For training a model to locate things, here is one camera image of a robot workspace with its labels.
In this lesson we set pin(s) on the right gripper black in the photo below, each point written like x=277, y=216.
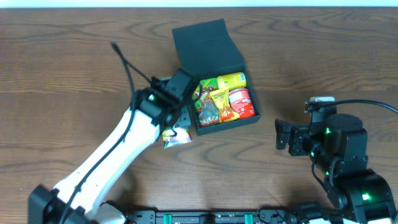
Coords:
x=298, y=141

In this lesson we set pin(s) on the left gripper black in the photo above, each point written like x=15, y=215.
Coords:
x=179, y=117

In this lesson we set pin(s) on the yellow Pretz snack box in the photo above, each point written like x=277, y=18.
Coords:
x=176, y=136

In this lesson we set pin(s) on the Haribo gummy bag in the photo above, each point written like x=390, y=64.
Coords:
x=208, y=113

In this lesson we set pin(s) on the black gift box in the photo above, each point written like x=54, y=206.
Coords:
x=206, y=50

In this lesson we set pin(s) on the yellow orange candy packet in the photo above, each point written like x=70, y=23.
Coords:
x=221, y=100

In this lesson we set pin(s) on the yellow Mentos bottle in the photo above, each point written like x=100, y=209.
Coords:
x=231, y=81

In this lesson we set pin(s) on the red tin can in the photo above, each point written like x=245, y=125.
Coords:
x=240, y=101

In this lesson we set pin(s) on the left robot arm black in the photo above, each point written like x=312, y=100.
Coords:
x=78, y=197

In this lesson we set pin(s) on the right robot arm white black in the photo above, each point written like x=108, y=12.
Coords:
x=336, y=144

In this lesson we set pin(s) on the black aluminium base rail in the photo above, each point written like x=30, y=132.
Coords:
x=217, y=216

